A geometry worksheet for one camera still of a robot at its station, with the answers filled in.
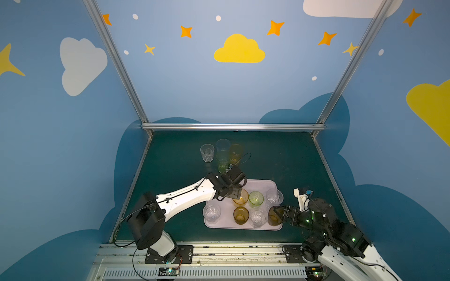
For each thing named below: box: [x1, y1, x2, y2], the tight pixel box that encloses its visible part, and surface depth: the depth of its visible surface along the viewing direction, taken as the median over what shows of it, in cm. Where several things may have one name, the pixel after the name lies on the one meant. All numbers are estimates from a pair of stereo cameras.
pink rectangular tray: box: [202, 178, 284, 231], surface depth 85 cm
